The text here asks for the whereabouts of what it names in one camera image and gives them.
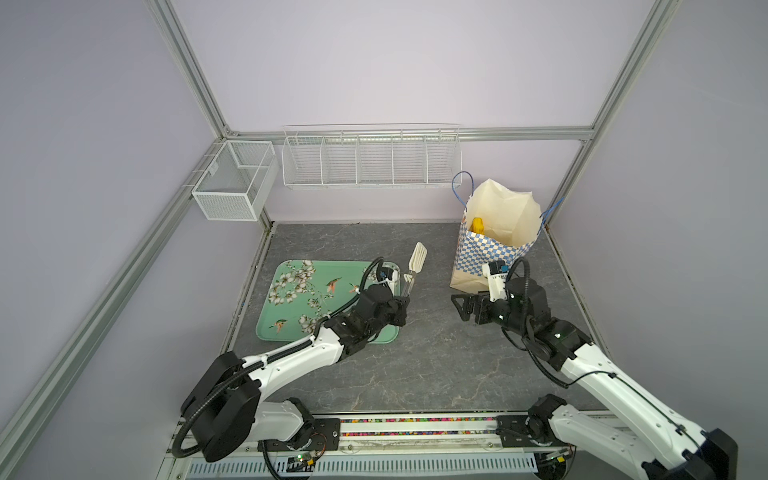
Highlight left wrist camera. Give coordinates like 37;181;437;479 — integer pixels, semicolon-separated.
377;266;400;296

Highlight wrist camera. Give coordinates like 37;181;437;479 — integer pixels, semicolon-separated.
377;266;400;296
482;260;509;302

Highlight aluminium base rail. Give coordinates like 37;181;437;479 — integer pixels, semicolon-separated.
157;411;685;480

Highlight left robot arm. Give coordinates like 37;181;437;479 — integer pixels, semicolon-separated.
170;284;410;463

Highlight yellow fake bread loaf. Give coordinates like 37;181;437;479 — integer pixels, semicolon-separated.
470;217;485;235

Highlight checkered paper bag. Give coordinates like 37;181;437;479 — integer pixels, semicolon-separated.
450;179;559;294

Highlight white wire shelf basket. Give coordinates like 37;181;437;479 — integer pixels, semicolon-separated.
282;124;462;189

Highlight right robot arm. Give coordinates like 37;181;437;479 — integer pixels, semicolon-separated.
451;277;738;479

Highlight white mesh box basket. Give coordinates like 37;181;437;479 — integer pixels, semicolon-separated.
192;140;279;222

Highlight metal tongs with white tips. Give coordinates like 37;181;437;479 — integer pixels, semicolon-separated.
401;242;427;297

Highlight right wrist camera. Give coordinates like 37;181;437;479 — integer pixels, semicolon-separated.
482;260;509;302

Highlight green floral tray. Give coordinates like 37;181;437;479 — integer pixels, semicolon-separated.
255;260;400;342

